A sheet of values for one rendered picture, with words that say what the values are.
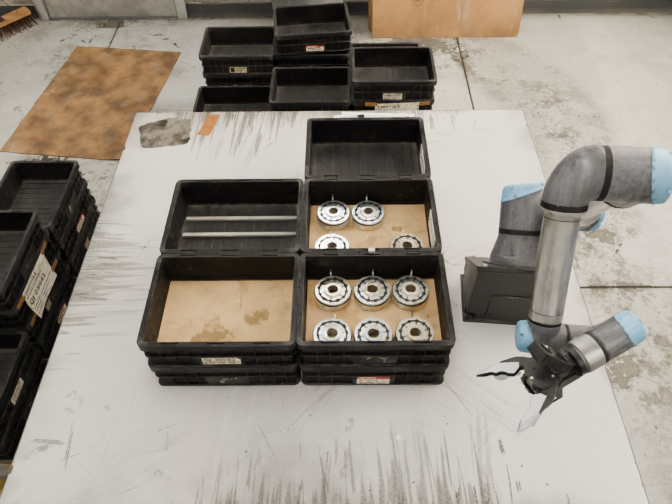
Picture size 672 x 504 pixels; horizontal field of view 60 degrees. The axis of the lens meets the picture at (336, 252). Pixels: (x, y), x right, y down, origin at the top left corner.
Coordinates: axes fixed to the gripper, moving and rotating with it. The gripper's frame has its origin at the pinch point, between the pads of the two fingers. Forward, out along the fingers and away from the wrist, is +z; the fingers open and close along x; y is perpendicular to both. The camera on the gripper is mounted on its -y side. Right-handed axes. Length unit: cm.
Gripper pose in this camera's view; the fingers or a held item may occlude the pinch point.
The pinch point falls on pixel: (494, 401)
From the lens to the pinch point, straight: 129.2
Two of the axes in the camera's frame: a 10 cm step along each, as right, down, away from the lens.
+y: 3.0, 6.4, 7.1
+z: -8.7, 4.8, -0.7
